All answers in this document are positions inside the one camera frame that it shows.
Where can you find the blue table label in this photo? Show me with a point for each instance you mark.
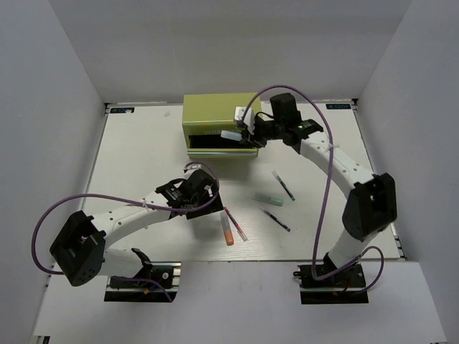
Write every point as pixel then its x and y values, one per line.
pixel 338 106
pixel 122 110

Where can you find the purple gel pen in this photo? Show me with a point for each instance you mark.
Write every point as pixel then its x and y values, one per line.
pixel 275 219

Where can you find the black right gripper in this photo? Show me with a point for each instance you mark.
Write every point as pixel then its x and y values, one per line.
pixel 257 140

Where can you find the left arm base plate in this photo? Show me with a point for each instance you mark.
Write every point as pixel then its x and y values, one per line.
pixel 155 283

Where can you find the blue highlighter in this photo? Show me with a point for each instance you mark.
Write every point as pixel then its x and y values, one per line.
pixel 229 135

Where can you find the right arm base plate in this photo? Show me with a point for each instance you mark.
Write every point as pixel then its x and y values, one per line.
pixel 343 288

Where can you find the green gel pen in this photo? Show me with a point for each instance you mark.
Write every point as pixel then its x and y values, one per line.
pixel 282 183

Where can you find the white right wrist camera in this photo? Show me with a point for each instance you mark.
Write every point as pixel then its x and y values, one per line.
pixel 246 121

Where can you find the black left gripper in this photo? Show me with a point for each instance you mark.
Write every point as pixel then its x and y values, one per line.
pixel 213 204

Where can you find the orange highlighter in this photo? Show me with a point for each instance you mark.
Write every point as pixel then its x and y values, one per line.
pixel 226 228

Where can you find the left blue table label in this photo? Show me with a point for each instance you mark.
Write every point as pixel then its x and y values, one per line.
pixel 122 110

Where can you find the red gel pen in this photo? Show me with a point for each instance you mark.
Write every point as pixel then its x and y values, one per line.
pixel 237 226

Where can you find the green metal tool chest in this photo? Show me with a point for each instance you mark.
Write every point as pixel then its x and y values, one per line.
pixel 209 114

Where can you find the right blue table label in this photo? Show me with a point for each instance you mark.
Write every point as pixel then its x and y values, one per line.
pixel 338 106

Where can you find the green highlighter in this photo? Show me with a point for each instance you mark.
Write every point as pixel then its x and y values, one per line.
pixel 263 198

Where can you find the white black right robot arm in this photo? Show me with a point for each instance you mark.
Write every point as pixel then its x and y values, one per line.
pixel 371 204

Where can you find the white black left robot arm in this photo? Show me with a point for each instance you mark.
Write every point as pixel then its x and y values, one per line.
pixel 83 247

